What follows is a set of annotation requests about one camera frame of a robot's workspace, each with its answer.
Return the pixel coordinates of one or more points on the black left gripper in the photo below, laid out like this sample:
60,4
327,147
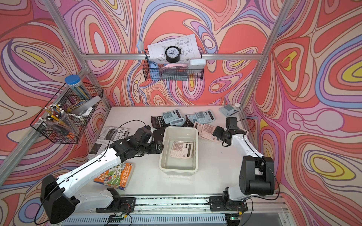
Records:
154,149

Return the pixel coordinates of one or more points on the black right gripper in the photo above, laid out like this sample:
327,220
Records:
217,133

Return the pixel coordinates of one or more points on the pink calculator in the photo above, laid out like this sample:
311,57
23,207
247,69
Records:
181,150
205,131

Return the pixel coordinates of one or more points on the black calculator face up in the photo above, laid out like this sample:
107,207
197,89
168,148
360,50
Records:
158,122

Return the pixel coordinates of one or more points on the cream plastic storage box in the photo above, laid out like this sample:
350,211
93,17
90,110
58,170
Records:
176,166

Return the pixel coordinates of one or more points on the black calculator face down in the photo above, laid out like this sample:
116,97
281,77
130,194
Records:
158,135

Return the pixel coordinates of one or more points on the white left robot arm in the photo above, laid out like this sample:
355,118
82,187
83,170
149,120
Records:
60,195

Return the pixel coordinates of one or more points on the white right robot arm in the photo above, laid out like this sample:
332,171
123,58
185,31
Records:
256,177

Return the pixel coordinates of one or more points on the blue calculator far corner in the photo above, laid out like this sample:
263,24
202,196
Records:
228,110

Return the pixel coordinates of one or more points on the blue calculator back middle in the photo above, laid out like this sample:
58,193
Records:
205,117

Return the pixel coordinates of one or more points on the blue calculator back left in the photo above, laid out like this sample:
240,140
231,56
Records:
171,115

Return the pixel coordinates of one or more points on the small blue calculator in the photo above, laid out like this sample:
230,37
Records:
177,122

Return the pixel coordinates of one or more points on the black calculator under pile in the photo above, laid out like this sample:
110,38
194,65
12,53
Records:
188,123

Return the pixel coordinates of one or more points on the white box in basket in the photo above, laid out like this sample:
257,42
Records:
196,64

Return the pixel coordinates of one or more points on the colourful children's book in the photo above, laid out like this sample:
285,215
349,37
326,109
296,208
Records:
117,177

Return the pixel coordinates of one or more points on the newspaper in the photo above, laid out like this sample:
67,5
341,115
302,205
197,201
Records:
108,135

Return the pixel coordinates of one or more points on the grey stapler in basket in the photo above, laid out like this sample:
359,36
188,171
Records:
86,107

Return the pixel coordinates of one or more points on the black round clock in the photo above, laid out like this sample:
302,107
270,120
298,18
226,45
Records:
173,54

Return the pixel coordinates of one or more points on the white paper drawing sheet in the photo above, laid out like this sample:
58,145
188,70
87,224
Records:
187,45

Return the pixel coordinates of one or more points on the blue lid pencil jar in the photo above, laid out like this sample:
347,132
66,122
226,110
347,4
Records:
77,86

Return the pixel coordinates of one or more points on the clear cup of pencils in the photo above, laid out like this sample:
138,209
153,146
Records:
58,120

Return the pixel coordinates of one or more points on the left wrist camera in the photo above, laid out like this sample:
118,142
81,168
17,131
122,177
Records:
143,135

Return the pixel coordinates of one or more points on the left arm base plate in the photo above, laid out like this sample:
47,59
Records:
123,204

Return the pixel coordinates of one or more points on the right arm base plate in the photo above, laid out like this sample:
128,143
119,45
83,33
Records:
218,204

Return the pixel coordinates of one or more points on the black wire basket left wall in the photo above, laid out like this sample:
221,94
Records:
65,98

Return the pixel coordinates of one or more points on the black wire basket wall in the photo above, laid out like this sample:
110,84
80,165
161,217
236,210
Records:
161,72
65,98

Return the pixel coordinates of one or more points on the black wire basket back wall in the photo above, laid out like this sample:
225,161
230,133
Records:
161,72

